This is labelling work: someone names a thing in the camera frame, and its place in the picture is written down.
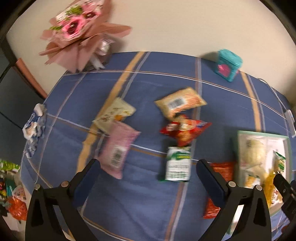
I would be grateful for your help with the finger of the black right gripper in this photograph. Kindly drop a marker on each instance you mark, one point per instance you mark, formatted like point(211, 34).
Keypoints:
point(287, 192)

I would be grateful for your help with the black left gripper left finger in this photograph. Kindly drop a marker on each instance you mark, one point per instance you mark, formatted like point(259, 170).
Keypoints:
point(42, 222)

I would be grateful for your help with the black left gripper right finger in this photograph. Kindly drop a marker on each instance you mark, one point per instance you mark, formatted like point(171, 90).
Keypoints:
point(254, 222)

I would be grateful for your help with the yellow soft bread packet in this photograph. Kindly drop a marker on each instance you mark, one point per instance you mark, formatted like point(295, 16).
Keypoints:
point(270, 191)

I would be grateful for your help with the green-white biscuit packet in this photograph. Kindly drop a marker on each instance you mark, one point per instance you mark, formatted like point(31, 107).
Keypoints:
point(178, 164)

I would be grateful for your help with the pink snack packet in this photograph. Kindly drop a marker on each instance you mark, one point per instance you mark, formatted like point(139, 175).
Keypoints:
point(114, 153)

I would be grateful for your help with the red chip snack packet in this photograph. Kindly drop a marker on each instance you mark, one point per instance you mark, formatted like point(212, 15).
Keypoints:
point(184, 130)

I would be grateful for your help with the orange-white snack packet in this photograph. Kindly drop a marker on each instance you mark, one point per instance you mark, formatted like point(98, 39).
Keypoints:
point(179, 101)

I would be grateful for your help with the green-white cookie packet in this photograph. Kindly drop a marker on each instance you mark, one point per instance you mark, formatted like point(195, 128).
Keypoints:
point(279, 162)

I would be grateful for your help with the white tray with green rim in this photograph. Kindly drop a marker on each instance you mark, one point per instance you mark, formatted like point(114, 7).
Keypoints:
point(280, 144)

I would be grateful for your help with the clear-wrapped round bread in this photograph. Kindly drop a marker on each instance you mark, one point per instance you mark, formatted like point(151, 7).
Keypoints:
point(252, 155)

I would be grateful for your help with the white power strip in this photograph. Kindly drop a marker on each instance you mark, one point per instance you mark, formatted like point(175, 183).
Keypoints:
point(291, 122)

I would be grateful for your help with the crumpled blue-white wrapper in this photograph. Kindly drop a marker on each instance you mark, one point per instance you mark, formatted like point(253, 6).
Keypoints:
point(34, 129)

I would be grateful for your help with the small white floral packet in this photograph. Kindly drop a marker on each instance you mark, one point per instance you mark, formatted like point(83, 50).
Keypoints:
point(117, 111)

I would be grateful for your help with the teal toy house box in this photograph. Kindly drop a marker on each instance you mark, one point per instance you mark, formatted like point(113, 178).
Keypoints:
point(228, 64)

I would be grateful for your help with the blue checked tablecloth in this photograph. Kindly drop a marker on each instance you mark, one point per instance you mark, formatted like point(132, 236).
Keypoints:
point(141, 206)

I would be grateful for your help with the pink flower bouquet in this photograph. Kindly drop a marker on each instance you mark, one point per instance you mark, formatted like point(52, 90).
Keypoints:
point(82, 35)

